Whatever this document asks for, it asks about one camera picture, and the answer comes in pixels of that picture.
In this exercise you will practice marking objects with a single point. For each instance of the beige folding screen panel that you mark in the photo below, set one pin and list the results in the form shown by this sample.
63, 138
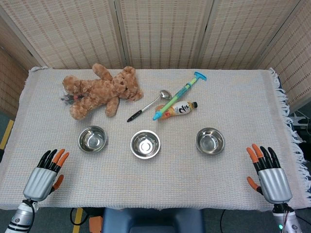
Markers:
162, 31
243, 31
68, 31
294, 60
12, 80

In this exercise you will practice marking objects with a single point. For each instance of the left robot hand silver orange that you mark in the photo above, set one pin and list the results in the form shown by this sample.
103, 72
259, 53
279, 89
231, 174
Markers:
40, 180

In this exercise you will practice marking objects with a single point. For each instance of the orange drink bottle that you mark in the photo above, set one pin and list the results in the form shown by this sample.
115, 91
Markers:
182, 108

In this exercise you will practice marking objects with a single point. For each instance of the orange box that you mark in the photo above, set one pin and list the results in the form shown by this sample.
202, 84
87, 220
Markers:
96, 224

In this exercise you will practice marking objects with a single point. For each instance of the white woven tablecloth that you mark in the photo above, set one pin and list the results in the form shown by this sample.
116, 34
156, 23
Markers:
170, 182

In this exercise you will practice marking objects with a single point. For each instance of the green blue toy syringe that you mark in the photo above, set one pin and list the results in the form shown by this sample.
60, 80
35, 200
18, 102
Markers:
179, 94

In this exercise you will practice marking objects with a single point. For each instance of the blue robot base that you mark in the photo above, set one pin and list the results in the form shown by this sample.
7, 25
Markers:
153, 221

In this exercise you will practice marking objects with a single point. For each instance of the brown teddy bear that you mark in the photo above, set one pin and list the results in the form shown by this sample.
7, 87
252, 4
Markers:
97, 92

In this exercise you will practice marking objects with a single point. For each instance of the white power strip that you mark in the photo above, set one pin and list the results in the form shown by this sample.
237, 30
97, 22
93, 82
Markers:
301, 121

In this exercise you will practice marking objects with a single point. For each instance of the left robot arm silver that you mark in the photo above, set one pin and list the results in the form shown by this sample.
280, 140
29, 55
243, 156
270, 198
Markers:
20, 216

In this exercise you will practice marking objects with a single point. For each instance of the stainless steel bowl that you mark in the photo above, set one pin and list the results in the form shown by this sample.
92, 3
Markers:
210, 141
145, 145
92, 139

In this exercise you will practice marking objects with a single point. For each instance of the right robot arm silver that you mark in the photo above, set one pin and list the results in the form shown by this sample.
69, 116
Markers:
289, 223

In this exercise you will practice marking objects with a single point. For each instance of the right robot hand silver orange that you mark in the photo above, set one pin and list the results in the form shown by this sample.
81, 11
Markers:
274, 184

